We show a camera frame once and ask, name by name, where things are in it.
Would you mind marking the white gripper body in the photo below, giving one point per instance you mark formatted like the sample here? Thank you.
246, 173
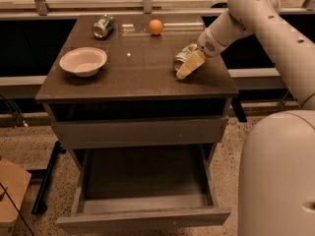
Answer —
209, 45

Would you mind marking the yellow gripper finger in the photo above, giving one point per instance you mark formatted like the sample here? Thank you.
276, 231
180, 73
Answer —
195, 60

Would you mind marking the green 7up can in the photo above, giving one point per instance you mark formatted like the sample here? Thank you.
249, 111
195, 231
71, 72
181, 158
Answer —
182, 56

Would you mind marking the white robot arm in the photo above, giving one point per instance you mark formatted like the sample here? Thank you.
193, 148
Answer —
276, 189

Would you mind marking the dark grey drawer cabinet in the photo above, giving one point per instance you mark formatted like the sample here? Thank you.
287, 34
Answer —
138, 81

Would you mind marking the green silver soda can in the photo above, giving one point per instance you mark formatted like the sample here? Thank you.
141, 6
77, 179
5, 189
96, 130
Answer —
104, 26

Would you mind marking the closed grey top drawer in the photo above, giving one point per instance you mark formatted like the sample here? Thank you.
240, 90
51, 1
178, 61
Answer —
139, 133

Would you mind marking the open grey middle drawer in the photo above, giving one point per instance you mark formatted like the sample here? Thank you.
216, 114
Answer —
143, 188

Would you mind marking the orange fruit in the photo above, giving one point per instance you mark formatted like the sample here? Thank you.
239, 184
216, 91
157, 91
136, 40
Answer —
155, 27

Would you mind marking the white paper bowl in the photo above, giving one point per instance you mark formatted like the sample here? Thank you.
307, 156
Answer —
83, 62

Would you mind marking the black table leg left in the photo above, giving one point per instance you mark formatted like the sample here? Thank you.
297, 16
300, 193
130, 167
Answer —
44, 175

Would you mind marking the cardboard box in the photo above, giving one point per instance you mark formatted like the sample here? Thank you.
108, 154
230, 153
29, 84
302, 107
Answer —
14, 183

